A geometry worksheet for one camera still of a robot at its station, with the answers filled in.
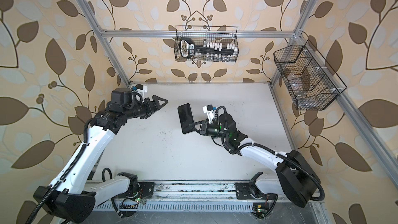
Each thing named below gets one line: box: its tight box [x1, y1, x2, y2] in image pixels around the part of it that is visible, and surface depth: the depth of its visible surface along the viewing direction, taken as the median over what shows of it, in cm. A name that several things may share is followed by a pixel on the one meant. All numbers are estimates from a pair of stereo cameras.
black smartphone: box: [177, 102, 196, 134], surface depth 75 cm
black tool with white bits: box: [179, 37, 239, 59], surface depth 84 cm
